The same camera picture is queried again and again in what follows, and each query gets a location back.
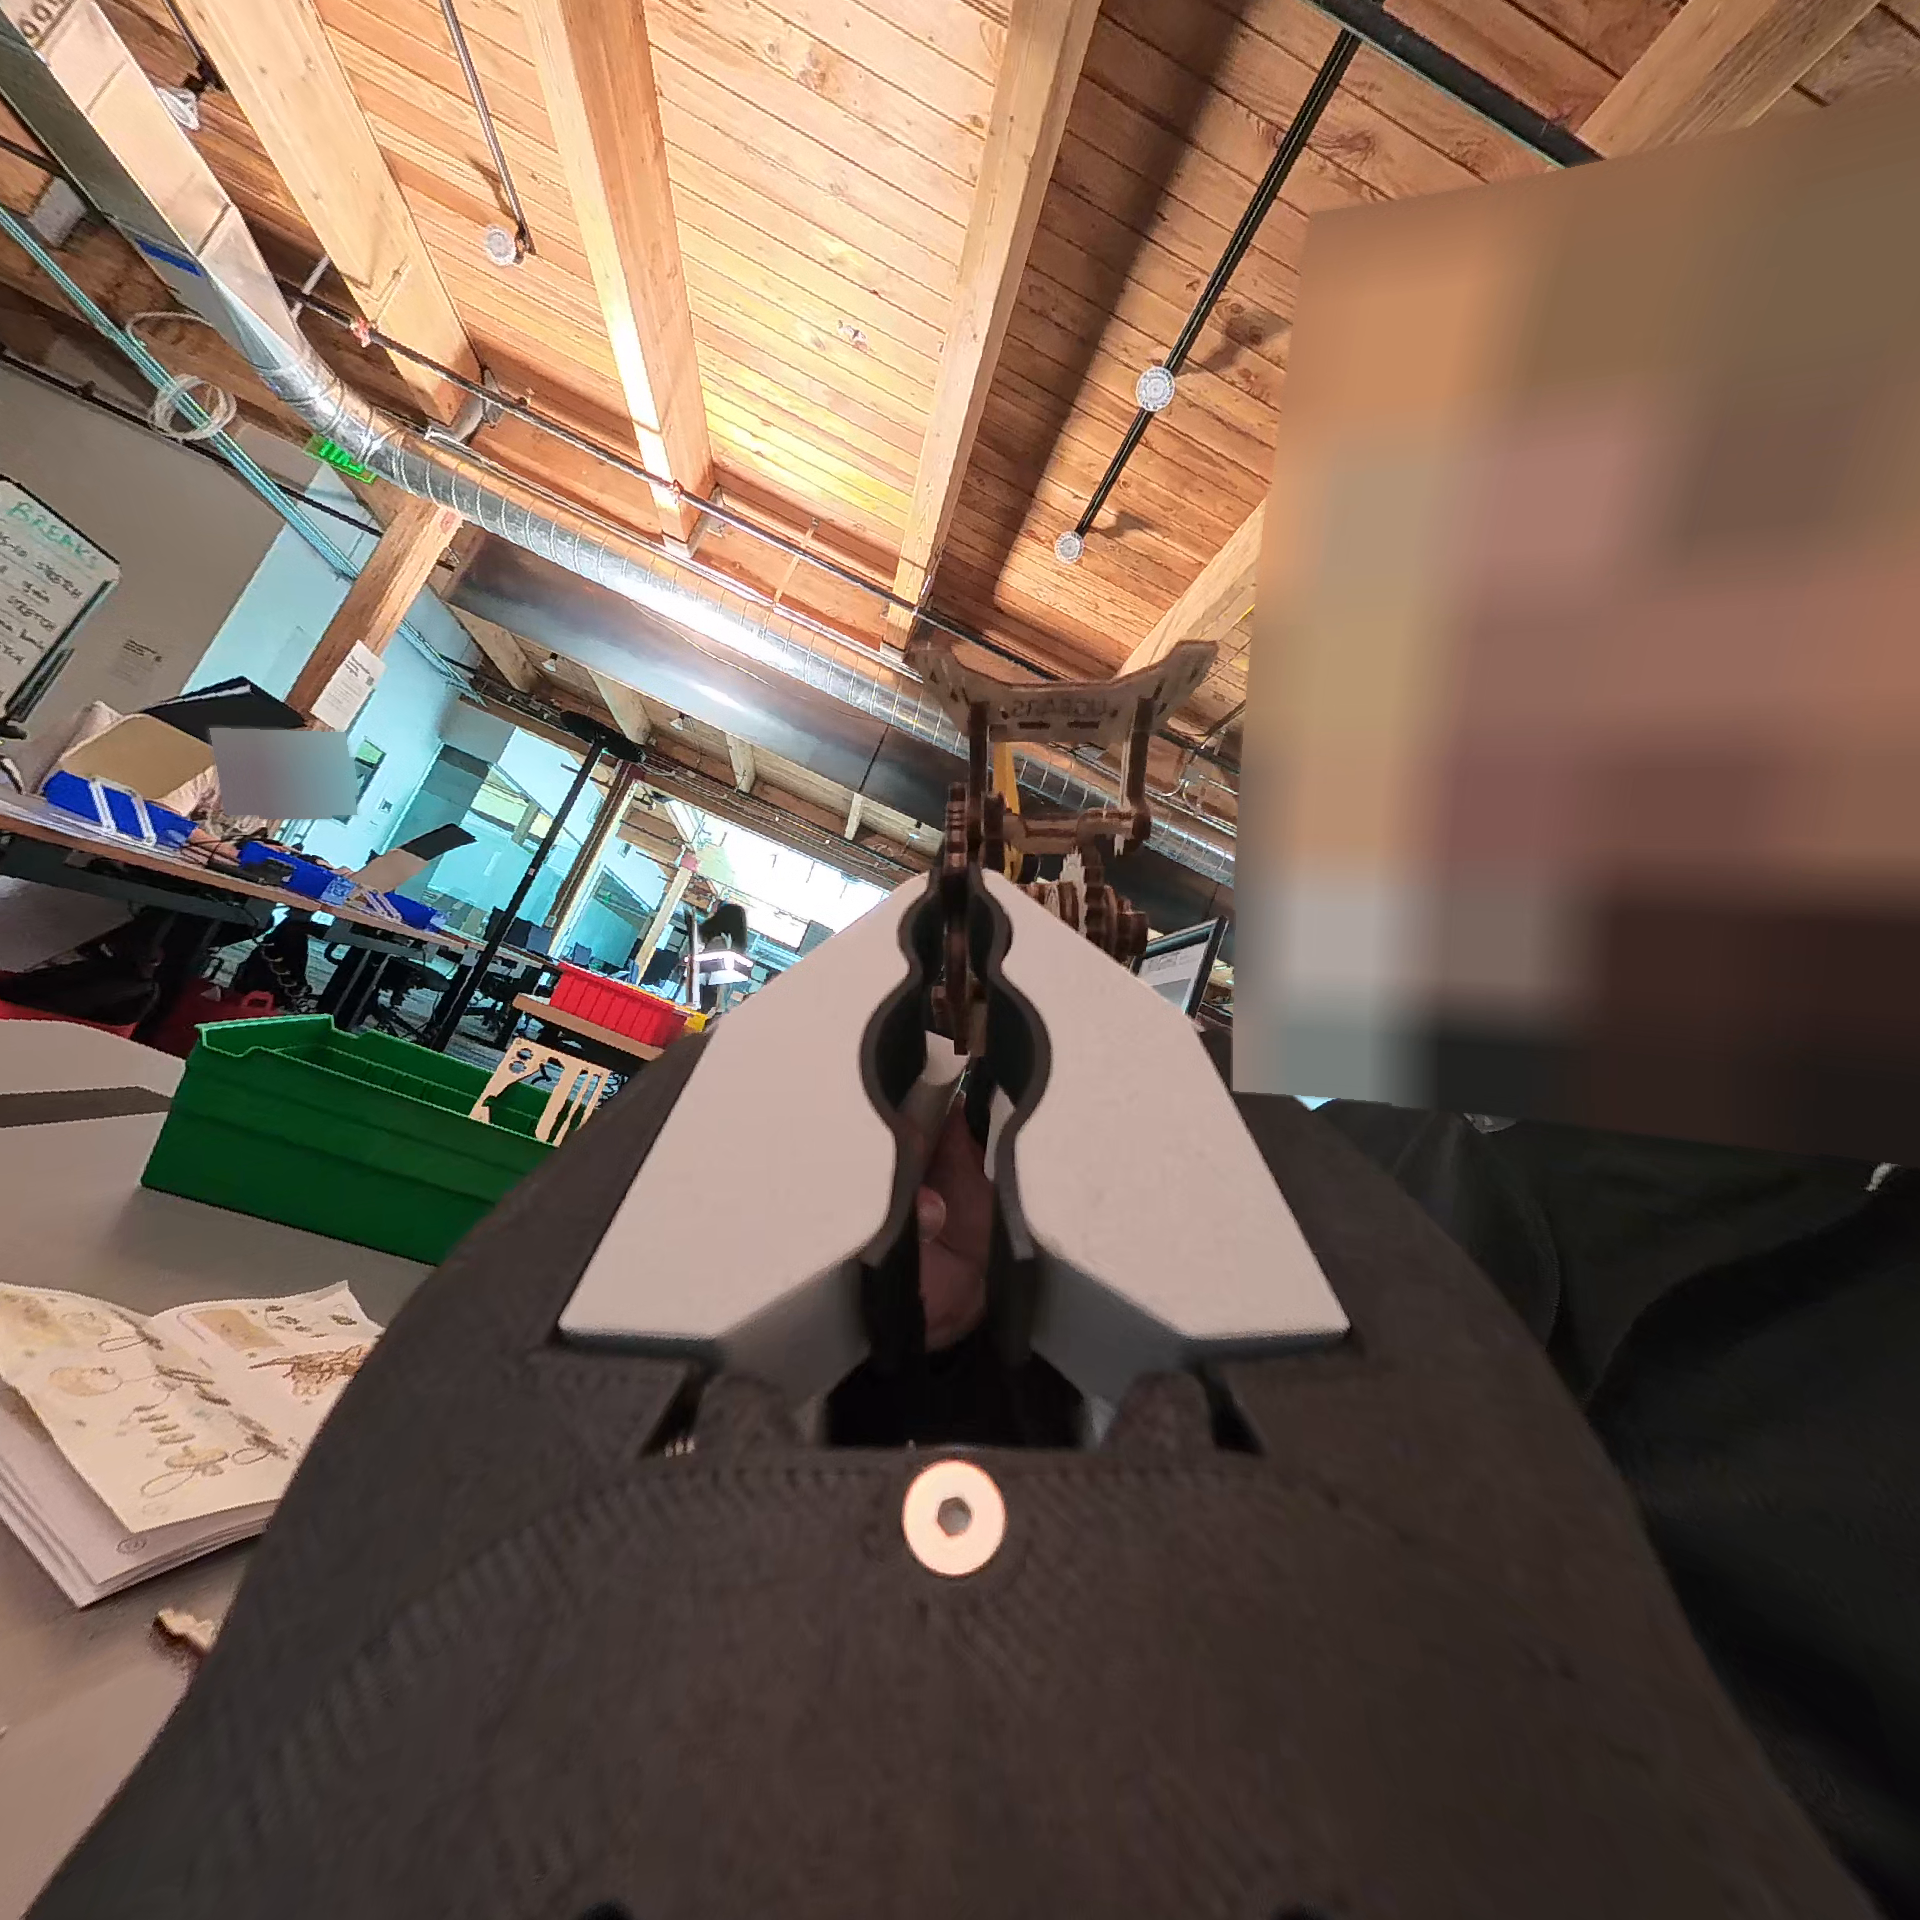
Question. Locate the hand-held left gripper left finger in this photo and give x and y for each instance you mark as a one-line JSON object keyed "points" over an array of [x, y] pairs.
{"points": [[721, 1200]]}

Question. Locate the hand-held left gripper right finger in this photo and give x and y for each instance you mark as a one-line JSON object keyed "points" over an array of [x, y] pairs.
{"points": [[1185, 1200]]}

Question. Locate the wooden buggy model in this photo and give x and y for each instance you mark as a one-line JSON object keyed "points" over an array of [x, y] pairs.
{"points": [[1050, 705]]}

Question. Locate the plywood parts sheet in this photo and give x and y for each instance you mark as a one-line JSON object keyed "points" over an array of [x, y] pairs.
{"points": [[518, 1087]]}

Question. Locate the blue parts bin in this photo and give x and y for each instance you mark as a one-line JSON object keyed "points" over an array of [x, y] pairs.
{"points": [[121, 810], [394, 904], [300, 864]]}

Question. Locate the person's right hand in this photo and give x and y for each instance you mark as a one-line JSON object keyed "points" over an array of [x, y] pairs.
{"points": [[958, 1246]]}

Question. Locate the red bin on desk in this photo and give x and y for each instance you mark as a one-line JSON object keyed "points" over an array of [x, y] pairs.
{"points": [[618, 1008]]}

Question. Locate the black framed monitor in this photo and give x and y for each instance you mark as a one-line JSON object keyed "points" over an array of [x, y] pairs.
{"points": [[1185, 975]]}

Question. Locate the green plastic bin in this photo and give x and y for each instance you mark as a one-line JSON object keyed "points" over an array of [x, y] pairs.
{"points": [[329, 1156]]}

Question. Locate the person's body in black clothing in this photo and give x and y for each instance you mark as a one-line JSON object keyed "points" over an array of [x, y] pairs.
{"points": [[1725, 1426]]}

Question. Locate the open instruction booklet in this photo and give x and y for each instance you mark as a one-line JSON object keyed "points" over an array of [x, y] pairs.
{"points": [[150, 1396]]}

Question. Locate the long desk with bins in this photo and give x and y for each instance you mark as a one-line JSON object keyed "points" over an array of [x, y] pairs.
{"points": [[135, 858]]}

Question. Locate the beige board stand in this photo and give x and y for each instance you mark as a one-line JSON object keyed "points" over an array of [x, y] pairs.
{"points": [[135, 759]]}

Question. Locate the green exit sign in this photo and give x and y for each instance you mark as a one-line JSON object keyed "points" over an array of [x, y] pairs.
{"points": [[342, 459]]}

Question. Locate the handwritten whiteboard sign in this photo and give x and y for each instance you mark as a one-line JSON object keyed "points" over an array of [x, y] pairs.
{"points": [[52, 601]]}

